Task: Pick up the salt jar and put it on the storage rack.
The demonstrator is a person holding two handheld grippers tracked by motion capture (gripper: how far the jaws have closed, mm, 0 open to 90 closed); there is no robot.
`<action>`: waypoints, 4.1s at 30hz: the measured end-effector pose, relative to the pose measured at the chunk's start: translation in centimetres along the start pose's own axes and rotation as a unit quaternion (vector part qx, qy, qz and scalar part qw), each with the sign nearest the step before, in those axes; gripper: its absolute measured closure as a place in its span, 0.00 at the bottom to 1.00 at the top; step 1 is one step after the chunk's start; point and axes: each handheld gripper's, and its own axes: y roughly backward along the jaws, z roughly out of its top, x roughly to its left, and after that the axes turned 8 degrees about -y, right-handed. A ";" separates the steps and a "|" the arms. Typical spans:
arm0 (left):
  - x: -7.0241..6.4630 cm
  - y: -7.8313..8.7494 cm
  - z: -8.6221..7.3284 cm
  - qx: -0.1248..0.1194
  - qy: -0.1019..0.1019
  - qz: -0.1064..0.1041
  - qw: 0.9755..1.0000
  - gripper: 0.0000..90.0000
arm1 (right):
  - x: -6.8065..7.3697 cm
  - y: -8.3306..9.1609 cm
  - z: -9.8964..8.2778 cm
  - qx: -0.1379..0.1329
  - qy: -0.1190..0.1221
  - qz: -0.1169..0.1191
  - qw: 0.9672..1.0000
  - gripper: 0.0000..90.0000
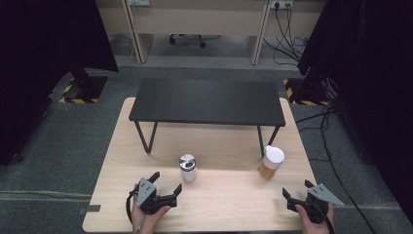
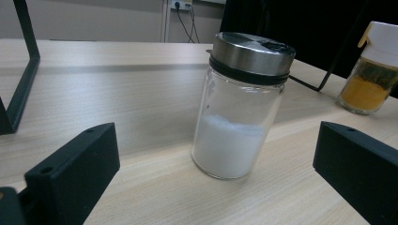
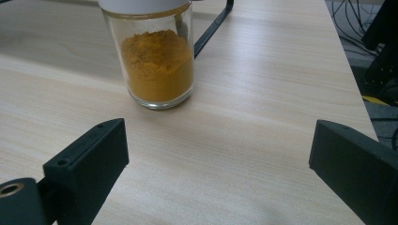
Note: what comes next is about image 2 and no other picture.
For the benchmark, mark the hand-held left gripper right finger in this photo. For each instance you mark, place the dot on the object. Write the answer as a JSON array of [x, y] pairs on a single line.
[[363, 175]]

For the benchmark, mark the white wall socket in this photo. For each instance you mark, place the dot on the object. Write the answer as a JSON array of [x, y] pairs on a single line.
[[180, 3]]

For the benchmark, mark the glass jar with metal lid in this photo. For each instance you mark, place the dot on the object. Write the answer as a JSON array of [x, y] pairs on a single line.
[[231, 146]]

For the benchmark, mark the black raised shelf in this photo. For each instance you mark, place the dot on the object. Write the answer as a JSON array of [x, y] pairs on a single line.
[[23, 93]]

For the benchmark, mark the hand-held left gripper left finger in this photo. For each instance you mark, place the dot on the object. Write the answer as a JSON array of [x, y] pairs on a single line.
[[72, 175]]

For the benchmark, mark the black curtain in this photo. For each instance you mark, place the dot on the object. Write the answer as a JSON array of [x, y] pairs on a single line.
[[300, 28]]

